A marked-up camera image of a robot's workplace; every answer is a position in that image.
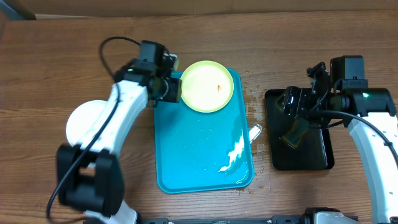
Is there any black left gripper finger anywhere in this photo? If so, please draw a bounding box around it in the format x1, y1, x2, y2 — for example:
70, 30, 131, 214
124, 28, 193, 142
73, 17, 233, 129
172, 78, 182, 95
164, 93, 181, 103

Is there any green yellow sponge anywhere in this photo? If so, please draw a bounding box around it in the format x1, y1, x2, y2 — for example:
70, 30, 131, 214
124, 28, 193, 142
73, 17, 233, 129
280, 127, 309, 148

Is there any yellow-green plate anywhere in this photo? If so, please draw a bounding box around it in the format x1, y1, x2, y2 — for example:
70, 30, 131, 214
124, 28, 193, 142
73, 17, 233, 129
181, 60, 234, 113

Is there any white plate with stain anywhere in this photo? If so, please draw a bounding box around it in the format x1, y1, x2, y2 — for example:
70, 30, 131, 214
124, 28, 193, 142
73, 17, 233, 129
65, 100, 109, 149

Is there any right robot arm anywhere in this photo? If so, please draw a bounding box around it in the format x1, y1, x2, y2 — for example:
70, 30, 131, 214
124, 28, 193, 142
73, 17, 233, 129
270, 55, 397, 223

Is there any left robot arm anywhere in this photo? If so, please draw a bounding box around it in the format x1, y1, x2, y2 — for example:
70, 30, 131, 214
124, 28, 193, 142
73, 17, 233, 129
46, 38, 182, 223

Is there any black rectangular tray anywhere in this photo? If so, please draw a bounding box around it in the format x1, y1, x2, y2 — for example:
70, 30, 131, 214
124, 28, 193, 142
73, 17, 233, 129
264, 89, 335, 170

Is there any teal plastic tray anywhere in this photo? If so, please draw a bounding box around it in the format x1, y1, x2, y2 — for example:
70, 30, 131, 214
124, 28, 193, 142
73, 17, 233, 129
154, 69, 262, 194

